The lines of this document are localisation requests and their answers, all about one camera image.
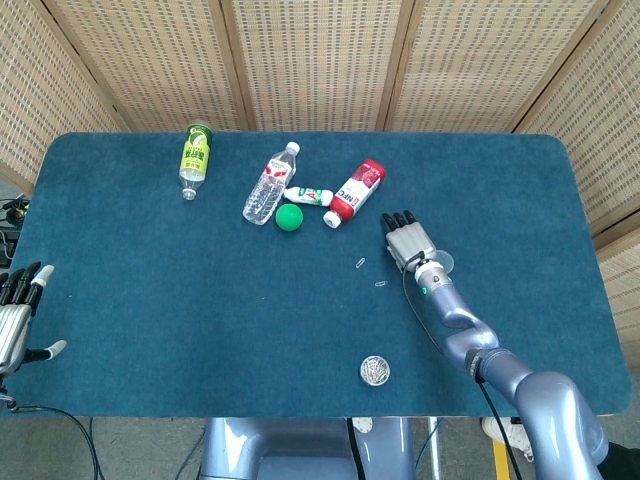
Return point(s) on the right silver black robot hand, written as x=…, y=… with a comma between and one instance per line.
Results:
x=410, y=240

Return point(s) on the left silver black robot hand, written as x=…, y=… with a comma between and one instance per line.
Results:
x=10, y=325

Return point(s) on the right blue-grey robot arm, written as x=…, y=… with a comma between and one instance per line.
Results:
x=545, y=400

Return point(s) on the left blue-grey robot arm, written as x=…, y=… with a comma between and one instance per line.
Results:
x=3, y=392

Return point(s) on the clear round plastic lid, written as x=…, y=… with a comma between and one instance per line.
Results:
x=447, y=262

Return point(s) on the red white juice bottle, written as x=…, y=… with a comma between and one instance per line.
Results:
x=355, y=192

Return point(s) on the white toothpaste tube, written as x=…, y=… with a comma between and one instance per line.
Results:
x=310, y=196

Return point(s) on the green ball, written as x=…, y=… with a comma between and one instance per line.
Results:
x=289, y=218

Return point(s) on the clear round paper clip container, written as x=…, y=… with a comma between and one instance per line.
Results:
x=375, y=370

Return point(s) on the blue felt table cover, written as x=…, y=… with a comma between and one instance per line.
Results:
x=150, y=300

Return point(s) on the clear plastic water bottle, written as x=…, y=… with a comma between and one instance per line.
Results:
x=265, y=190

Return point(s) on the woven rattan folding screen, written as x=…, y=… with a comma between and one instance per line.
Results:
x=320, y=60

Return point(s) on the white shoe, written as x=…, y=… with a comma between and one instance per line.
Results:
x=500, y=430

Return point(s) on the white metal table leg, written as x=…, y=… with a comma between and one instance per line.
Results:
x=435, y=450

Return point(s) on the yellow-green label drink bottle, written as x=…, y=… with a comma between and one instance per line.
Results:
x=195, y=160

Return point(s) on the blue-grey robot torso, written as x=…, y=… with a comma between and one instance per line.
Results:
x=300, y=445

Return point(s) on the black trouser leg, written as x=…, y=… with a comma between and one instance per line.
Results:
x=625, y=465

